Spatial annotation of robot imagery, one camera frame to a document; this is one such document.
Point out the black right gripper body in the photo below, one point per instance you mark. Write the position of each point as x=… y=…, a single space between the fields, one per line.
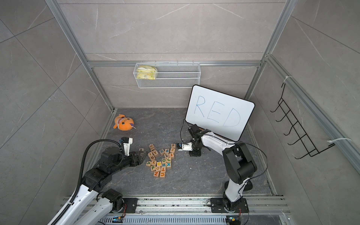
x=196 y=151

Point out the orange plush toy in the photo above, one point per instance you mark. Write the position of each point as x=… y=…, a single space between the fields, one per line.
x=123 y=123

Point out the whiteboard with RED written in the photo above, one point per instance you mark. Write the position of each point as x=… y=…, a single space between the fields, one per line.
x=222 y=114

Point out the black wire hook rack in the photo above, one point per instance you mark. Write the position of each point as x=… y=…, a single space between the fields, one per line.
x=297 y=128

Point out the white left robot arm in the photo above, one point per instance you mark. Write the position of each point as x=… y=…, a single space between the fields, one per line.
x=89 y=203

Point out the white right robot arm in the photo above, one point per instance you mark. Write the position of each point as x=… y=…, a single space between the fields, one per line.
x=239 y=164

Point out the white wire mesh basket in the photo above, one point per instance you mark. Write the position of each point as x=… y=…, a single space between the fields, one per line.
x=171 y=75

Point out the black oval pad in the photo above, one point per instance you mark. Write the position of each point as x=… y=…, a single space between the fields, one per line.
x=244 y=187

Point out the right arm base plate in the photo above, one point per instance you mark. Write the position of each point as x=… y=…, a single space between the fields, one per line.
x=223 y=205

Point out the yellow packet in basket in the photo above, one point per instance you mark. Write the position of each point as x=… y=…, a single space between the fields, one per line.
x=146 y=73

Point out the wooden block orange U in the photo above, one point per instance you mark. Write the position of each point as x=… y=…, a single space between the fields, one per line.
x=162 y=174

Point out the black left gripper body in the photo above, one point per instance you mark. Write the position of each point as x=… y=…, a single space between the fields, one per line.
x=130 y=161

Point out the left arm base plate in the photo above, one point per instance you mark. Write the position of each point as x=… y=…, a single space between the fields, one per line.
x=127 y=205

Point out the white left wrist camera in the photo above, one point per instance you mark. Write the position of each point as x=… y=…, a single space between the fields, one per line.
x=126 y=142

